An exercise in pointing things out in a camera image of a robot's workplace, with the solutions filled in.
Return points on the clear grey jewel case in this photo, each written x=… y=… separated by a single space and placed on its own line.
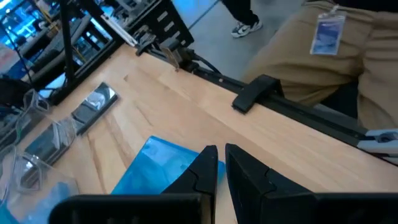
x=49 y=143
x=93 y=109

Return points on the clear plastic bin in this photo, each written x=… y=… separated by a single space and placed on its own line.
x=37 y=99
x=46 y=186

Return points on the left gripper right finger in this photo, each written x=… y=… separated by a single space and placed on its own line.
x=258 y=193

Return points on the blue jewel case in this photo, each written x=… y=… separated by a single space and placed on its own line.
x=46 y=205
x=155 y=168

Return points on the ID badge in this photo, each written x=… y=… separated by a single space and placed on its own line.
x=328 y=34

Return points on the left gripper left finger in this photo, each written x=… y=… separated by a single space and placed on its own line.
x=202 y=177

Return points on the person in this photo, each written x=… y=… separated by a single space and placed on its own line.
x=295 y=62
x=239 y=9

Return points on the black frame bracket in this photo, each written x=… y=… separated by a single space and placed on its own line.
x=255 y=93

